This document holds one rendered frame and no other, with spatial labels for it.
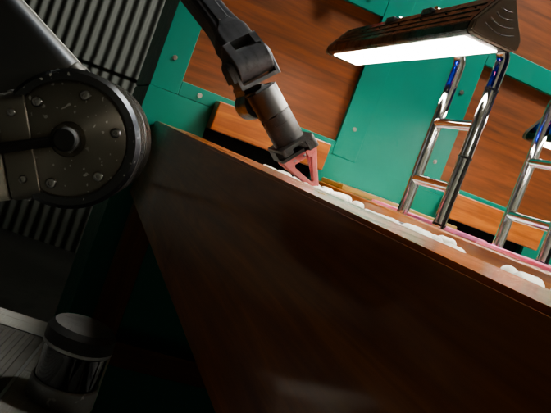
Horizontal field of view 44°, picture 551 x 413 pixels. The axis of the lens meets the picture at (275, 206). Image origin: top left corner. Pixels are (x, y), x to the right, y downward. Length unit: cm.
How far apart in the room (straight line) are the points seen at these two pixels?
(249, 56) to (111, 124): 57
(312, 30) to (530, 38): 63
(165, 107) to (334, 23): 48
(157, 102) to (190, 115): 8
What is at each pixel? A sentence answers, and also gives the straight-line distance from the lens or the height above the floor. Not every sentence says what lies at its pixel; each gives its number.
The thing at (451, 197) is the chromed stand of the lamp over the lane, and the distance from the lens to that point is 127.
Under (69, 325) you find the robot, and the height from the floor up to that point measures 56.
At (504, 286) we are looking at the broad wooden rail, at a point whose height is 76.
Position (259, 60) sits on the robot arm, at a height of 93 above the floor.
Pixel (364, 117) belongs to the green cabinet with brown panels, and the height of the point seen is 96.
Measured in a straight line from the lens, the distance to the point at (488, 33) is 103.
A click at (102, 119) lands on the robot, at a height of 76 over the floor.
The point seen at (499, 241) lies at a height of 78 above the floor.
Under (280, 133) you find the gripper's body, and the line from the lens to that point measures 119.
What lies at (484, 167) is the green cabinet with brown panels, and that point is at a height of 96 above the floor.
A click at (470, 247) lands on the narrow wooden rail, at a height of 76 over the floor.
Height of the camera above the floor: 78
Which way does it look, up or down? 4 degrees down
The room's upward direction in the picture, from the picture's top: 20 degrees clockwise
